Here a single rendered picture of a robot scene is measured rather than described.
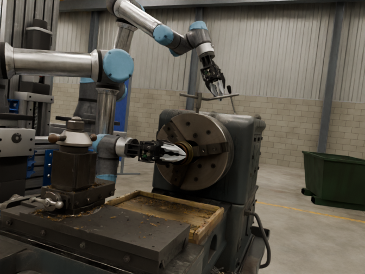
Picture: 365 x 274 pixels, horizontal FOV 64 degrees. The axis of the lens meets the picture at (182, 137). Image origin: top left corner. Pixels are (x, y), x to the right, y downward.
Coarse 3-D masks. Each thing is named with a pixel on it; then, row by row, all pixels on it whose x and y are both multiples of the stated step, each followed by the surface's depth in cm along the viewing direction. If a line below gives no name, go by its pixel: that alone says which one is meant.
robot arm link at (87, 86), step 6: (84, 78) 142; (90, 78) 142; (84, 84) 142; (90, 84) 142; (84, 90) 142; (90, 90) 142; (96, 90) 143; (84, 96) 142; (90, 96) 142; (96, 96) 144
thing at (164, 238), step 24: (24, 216) 62; (96, 216) 65; (120, 216) 66; (144, 216) 68; (48, 240) 60; (72, 240) 58; (96, 240) 56; (120, 240) 54; (144, 240) 55; (168, 240) 56; (144, 264) 52
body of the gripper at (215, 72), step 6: (204, 54) 126; (210, 54) 127; (204, 60) 128; (210, 60) 127; (204, 66) 127; (210, 66) 127; (216, 66) 125; (204, 72) 128; (210, 72) 127; (216, 72) 126; (204, 78) 128; (210, 78) 127; (216, 78) 130
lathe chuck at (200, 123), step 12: (180, 120) 119; (192, 120) 117; (204, 120) 115; (216, 120) 121; (180, 132) 119; (192, 132) 117; (204, 132) 115; (216, 132) 114; (204, 144) 115; (228, 144) 115; (204, 156) 115; (216, 156) 114; (228, 156) 113; (168, 168) 121; (192, 168) 117; (204, 168) 115; (216, 168) 114; (228, 168) 120; (168, 180) 121; (192, 180) 117; (204, 180) 115; (216, 180) 114
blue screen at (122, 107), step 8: (128, 80) 593; (128, 88) 587; (128, 96) 586; (120, 104) 626; (128, 104) 588; (120, 112) 623; (128, 112) 589; (120, 120) 620; (120, 128) 616; (120, 160) 605
